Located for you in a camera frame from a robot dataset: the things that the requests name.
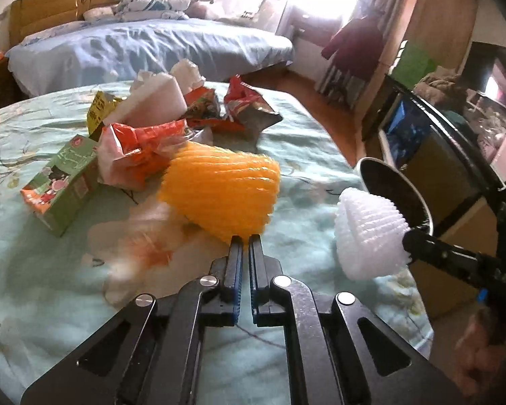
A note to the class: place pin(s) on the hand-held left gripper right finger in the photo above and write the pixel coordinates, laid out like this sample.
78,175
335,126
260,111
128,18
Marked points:
255,270

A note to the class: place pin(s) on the round black trash bin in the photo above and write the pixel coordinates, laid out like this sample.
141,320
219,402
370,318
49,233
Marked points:
392,194

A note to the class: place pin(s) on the wooden headboard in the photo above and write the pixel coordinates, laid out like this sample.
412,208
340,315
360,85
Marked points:
55,8

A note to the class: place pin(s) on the colourful snack wrapper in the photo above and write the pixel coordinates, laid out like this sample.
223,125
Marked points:
202,107

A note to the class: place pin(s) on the brown plush toy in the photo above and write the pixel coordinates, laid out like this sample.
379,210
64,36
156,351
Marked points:
436,82

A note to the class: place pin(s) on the orange foam fruit net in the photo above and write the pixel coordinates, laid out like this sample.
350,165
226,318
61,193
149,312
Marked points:
219,185

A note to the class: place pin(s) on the wooden wardrobe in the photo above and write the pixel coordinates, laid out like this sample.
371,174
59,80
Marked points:
442,17

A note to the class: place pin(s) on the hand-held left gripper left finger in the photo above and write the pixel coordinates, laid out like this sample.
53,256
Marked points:
236,270

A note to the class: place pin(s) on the black glossy curved frame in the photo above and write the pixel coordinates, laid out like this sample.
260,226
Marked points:
451,118

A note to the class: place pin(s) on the bed with blue sheet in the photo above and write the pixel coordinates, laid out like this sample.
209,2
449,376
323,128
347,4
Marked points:
152,46

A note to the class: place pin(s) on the red snack bag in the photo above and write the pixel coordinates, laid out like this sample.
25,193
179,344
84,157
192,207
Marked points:
244,101

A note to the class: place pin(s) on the green storage box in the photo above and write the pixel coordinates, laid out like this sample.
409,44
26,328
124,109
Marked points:
415,65

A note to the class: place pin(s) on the pale pillow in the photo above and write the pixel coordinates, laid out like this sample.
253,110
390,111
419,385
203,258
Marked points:
99,13

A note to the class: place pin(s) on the floral light blue tablecloth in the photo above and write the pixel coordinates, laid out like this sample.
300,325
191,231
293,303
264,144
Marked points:
299,168

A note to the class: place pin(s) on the white crib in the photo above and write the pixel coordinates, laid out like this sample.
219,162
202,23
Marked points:
232,2

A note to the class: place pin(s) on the green drink carton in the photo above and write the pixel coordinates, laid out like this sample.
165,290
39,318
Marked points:
63,181

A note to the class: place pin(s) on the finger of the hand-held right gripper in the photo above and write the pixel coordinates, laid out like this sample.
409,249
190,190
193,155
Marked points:
430,249

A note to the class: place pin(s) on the person's right hand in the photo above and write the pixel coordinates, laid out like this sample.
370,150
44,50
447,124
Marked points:
480,354

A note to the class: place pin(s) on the striped radiator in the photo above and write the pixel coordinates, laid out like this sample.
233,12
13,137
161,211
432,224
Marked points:
335,82

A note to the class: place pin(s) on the white foam block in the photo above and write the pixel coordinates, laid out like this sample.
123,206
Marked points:
152,101

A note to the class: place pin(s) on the red and white plastic bag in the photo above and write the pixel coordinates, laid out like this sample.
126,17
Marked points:
139,143

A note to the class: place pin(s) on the yellow wrapper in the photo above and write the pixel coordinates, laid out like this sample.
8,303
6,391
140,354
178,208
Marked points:
99,112

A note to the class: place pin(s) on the white and blue printed pillow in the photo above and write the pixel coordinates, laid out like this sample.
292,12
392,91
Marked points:
152,6

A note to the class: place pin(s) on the crumpled silvery white wrapper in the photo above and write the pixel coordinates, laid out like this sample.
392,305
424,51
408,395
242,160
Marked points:
185,74

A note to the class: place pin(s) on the dark red hanging garment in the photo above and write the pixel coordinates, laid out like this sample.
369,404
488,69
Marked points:
354,42

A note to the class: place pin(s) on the white foam fruit net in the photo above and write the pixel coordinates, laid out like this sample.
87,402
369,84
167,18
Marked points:
362,232

